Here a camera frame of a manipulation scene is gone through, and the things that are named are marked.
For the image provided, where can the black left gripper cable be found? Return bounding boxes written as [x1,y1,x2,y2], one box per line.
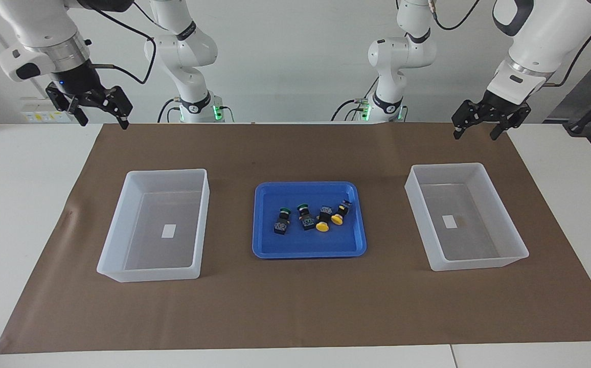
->
[428,0,591,87]

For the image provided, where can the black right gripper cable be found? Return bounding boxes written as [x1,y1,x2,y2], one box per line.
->
[78,3,157,85]

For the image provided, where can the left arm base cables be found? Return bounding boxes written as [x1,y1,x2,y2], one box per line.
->
[331,77,378,122]

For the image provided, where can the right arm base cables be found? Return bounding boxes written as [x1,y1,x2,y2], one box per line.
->
[157,100,235,123]

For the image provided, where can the translucent white plastic box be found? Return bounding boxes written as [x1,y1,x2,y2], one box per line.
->
[96,169,210,283]
[404,163,530,271]

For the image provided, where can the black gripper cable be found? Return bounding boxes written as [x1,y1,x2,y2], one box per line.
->
[428,0,591,87]
[78,3,157,85]

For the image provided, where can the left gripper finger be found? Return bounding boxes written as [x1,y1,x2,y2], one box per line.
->
[490,106,531,141]
[452,101,480,140]

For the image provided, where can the blue plastic tray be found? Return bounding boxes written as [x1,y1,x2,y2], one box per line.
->
[252,181,368,259]

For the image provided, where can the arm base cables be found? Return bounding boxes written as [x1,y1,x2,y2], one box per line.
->
[157,100,235,123]
[331,77,378,122]

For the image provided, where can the brown paper table mat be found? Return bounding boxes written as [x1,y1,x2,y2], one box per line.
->
[0,122,591,354]

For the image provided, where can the green push button switch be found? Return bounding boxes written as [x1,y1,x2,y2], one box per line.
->
[274,207,292,236]
[297,203,316,231]

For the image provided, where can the yellow push button switch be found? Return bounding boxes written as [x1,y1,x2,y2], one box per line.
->
[315,205,333,233]
[331,199,353,226]

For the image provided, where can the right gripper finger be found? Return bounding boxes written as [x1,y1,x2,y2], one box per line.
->
[46,83,89,127]
[102,86,133,130]

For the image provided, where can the white wall socket box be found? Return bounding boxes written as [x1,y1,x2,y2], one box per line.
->
[19,97,77,123]

